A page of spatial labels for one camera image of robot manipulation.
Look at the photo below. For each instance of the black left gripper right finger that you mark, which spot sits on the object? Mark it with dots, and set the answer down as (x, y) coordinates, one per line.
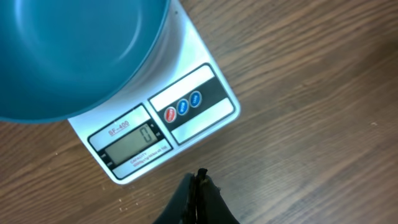
(211, 208)

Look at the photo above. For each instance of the teal blue bowl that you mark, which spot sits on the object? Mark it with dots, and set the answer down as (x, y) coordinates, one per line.
(61, 58)

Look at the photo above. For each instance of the white digital kitchen scale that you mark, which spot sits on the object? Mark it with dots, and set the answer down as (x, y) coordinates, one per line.
(179, 97)

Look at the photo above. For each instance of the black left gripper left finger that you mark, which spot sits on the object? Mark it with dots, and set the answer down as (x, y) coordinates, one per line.
(181, 209)

